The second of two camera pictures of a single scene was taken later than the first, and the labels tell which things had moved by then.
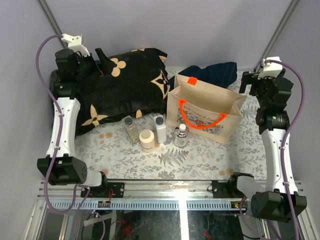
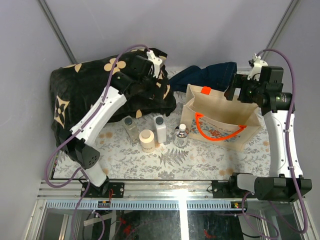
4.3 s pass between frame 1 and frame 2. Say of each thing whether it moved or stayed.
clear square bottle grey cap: stayed
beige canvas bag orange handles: moved
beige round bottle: stayed
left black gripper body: moved
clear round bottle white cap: stayed
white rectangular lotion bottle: stayed
